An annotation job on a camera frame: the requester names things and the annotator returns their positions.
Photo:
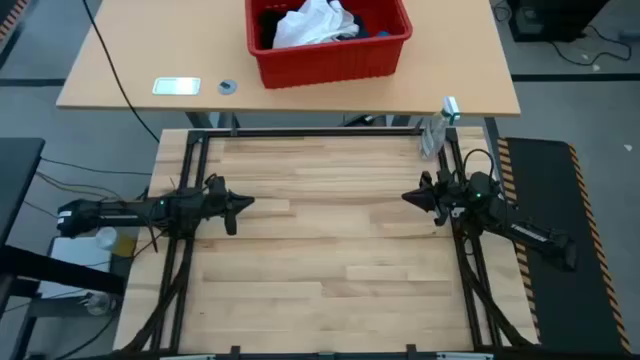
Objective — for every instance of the black garment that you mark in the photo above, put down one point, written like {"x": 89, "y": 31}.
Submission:
{"x": 267, "y": 30}

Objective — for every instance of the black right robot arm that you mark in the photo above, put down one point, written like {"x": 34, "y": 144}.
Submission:
{"x": 537, "y": 234}

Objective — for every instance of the clear glass jar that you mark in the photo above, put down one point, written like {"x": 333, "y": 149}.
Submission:
{"x": 100, "y": 303}

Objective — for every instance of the clear spray bottle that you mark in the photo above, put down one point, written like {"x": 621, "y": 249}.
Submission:
{"x": 431, "y": 142}

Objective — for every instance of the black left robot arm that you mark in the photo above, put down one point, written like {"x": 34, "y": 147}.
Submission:
{"x": 125, "y": 212}

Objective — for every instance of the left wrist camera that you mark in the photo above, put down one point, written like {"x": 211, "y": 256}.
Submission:
{"x": 216, "y": 185}

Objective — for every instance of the red plastic laundry bin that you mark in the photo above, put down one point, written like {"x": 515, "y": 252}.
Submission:
{"x": 330, "y": 65}

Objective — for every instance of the black aluminium table frame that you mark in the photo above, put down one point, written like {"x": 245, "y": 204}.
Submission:
{"x": 320, "y": 132}

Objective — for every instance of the black computer case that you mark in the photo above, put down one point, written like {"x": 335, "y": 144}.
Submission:
{"x": 550, "y": 22}

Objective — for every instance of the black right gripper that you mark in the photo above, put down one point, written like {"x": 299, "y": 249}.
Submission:
{"x": 447, "y": 202}

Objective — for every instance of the bright blue garment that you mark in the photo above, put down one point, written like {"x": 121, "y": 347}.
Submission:
{"x": 383, "y": 34}

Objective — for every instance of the light wooden desk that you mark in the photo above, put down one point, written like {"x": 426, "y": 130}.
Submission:
{"x": 150, "y": 40}

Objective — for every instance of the black mat striped edges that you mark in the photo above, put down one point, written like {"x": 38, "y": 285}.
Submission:
{"x": 10, "y": 20}
{"x": 565, "y": 300}

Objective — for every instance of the white flat box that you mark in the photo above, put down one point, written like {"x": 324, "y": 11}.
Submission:
{"x": 75, "y": 260}

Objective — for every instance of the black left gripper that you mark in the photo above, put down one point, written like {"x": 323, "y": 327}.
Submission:
{"x": 215, "y": 207}

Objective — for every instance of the clear bottle amber liquid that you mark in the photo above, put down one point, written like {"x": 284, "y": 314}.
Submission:
{"x": 106, "y": 237}

